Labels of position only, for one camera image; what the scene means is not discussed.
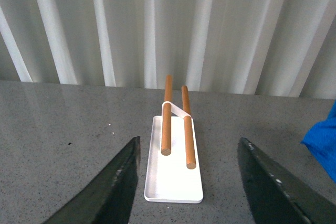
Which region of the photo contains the blue microfiber cloth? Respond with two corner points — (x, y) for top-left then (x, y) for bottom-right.
(301, 103), (335, 182)

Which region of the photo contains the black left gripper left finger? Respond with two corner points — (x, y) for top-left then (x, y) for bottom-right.
(45, 136), (141, 223)

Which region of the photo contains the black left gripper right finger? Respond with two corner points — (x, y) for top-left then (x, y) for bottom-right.
(237, 137), (335, 223)

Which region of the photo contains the white rack with wooden bars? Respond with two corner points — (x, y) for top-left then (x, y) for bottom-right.
(144, 75), (203, 204)

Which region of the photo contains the white pleated curtain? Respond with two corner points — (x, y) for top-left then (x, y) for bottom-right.
(1, 0), (335, 99)

